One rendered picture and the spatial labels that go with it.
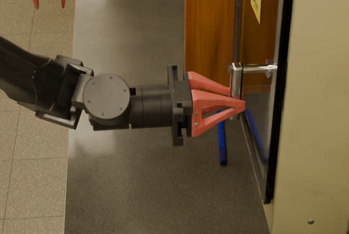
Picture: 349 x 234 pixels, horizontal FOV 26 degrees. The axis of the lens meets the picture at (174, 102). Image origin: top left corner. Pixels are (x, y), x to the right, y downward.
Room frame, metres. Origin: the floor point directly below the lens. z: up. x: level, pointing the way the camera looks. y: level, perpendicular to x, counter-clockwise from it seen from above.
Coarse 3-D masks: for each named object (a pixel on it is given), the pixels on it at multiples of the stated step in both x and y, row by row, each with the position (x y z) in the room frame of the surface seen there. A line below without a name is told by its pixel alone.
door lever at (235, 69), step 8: (232, 64) 0.83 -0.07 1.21; (240, 64) 0.83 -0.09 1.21; (248, 64) 0.83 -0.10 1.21; (256, 64) 0.83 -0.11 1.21; (264, 64) 0.83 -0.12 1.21; (232, 72) 0.82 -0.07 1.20; (240, 72) 0.82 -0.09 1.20; (248, 72) 0.82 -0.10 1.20; (256, 72) 0.83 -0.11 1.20; (264, 72) 0.83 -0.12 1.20; (232, 80) 0.82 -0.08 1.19; (240, 80) 0.82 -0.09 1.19; (232, 88) 0.82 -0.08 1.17; (240, 88) 0.82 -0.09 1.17; (232, 96) 0.82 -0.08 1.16; (240, 96) 0.82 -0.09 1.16; (232, 120) 0.83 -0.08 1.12
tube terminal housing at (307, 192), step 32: (320, 0) 0.78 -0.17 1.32; (320, 32) 0.78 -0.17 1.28; (288, 64) 0.78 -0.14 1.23; (320, 64) 0.78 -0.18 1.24; (288, 96) 0.78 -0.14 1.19; (320, 96) 0.79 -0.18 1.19; (288, 128) 0.78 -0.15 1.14; (320, 128) 0.79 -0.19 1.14; (288, 160) 0.78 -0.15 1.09; (320, 160) 0.79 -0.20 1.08; (288, 192) 0.78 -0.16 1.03; (320, 192) 0.79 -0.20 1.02; (288, 224) 0.78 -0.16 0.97; (320, 224) 0.79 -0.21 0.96
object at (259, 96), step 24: (240, 0) 1.07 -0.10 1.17; (264, 0) 0.89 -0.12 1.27; (288, 0) 0.79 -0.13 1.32; (240, 24) 1.06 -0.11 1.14; (264, 24) 0.88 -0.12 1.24; (240, 48) 1.05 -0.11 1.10; (264, 48) 0.87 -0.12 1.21; (264, 96) 0.84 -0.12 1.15; (264, 120) 0.83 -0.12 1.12; (264, 144) 0.82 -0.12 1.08; (264, 168) 0.81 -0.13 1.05; (264, 192) 0.79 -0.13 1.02
